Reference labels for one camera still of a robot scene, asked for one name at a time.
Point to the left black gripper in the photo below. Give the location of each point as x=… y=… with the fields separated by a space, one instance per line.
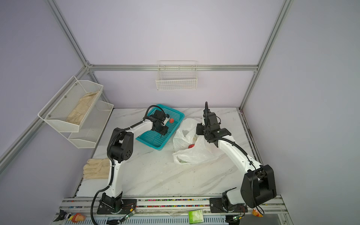
x=164 y=131

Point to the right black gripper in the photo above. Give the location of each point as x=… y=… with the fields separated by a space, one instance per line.
x=198 y=131

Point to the white plastic bag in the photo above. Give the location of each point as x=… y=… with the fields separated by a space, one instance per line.
x=202 y=152

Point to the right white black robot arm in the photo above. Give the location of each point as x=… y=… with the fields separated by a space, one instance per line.
x=257 y=182

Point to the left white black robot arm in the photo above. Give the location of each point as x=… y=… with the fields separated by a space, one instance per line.
x=120 y=148

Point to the teal plastic basket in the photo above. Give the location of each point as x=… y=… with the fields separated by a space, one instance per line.
x=154 y=139

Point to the lower white mesh shelf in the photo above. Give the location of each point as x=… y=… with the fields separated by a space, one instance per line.
x=93 y=127

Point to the white mesh shelf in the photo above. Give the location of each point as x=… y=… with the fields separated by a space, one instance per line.
x=57 y=111
x=93 y=127

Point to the green small box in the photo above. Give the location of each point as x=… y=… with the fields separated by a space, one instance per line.
x=195 y=217

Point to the beige glove on table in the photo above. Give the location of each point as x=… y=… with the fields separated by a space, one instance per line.
x=96 y=169

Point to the beige glove in shelf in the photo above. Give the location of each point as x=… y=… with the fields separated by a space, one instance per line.
x=78 y=113

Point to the upper white mesh shelf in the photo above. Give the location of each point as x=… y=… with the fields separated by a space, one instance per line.
x=57 y=111

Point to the white wire wall basket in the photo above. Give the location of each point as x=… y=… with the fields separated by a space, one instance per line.
x=176 y=75

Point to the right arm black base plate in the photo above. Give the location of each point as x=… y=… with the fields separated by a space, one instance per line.
x=219 y=205

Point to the aluminium mounting rail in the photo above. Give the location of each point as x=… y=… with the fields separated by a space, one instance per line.
x=168 y=206

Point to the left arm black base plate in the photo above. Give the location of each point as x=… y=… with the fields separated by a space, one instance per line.
x=123 y=207

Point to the orange toy right rail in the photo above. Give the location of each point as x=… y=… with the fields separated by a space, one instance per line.
x=257 y=213

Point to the orange toy rail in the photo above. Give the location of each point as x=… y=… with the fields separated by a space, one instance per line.
x=77 y=218
x=257 y=213

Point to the orange toy left rail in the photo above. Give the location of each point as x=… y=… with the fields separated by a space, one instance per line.
x=77 y=218

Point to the black small object left rail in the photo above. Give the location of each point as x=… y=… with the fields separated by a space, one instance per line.
x=62 y=216

